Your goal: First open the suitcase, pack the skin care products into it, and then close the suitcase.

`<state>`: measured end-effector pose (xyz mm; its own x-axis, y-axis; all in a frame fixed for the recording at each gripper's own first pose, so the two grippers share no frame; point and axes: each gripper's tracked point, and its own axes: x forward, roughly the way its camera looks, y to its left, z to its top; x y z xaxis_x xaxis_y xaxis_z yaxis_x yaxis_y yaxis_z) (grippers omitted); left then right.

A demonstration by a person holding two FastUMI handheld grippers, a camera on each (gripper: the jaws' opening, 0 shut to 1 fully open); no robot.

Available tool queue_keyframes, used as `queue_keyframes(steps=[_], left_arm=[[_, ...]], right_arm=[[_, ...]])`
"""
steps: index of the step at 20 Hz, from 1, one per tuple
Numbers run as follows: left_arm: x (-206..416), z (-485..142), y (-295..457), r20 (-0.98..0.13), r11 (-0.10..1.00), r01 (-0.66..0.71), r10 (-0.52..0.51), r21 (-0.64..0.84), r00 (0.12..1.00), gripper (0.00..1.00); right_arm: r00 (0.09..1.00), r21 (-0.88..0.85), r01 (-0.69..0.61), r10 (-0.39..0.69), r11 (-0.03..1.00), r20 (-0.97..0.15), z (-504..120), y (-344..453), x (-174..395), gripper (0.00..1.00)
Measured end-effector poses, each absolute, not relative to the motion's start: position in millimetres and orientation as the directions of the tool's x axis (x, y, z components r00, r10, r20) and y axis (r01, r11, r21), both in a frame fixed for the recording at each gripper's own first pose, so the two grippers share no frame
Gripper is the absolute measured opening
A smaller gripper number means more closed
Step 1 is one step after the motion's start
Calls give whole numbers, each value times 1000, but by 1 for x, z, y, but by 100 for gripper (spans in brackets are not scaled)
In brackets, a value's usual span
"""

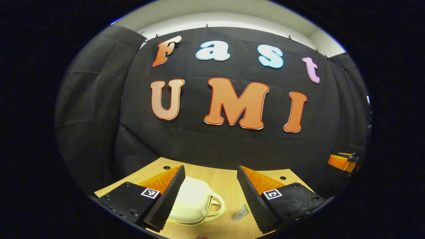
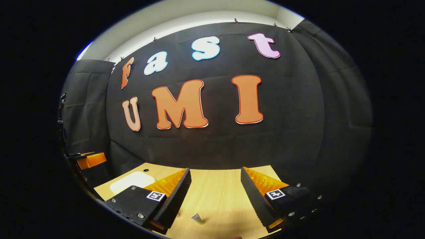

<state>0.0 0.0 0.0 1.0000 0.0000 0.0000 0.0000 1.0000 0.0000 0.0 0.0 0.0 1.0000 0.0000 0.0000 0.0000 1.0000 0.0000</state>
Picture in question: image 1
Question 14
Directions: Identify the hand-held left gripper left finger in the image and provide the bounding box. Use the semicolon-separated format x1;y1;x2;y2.
94;165;186;232

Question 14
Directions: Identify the black backdrop cloth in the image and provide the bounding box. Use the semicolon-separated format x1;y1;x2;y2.
55;24;371;199

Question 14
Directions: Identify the white skin care tube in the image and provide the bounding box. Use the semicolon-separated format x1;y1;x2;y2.
232;204;249;222

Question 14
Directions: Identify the cream suitcase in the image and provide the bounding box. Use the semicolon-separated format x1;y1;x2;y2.
166;176;226;226

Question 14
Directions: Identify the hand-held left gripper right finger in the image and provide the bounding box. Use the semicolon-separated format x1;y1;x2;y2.
236;165;334;234

